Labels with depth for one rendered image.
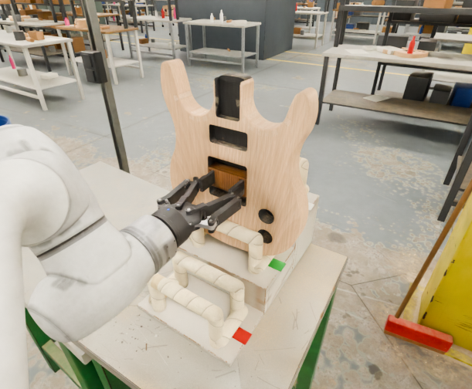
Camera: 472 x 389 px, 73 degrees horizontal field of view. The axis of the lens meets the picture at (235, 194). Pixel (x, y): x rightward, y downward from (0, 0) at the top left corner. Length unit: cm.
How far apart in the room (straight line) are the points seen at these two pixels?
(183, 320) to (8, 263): 55
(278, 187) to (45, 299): 42
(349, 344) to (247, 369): 126
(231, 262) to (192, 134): 32
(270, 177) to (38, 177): 40
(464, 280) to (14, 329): 176
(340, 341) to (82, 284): 164
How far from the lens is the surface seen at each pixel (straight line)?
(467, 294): 190
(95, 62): 176
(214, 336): 72
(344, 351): 193
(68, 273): 47
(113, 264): 47
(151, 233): 52
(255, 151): 63
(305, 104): 55
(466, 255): 176
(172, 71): 70
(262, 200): 67
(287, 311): 83
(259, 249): 72
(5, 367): 26
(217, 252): 82
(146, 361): 78
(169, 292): 72
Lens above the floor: 159
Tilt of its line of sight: 33 degrees down
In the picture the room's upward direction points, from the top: straight up
